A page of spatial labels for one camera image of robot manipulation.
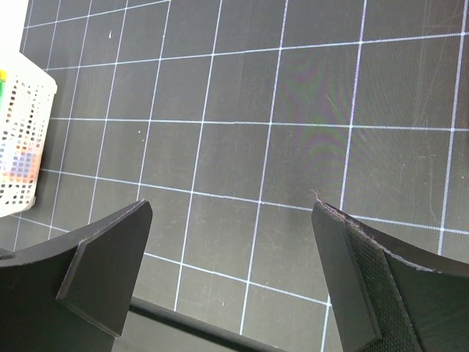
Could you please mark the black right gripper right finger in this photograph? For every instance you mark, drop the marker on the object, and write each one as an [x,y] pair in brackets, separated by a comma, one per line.
[386,294]

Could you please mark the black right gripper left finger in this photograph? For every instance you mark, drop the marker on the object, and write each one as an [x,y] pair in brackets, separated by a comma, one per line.
[73,292]

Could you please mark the white perforated plastic basket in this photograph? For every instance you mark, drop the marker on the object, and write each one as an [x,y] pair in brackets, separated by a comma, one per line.
[27,94]

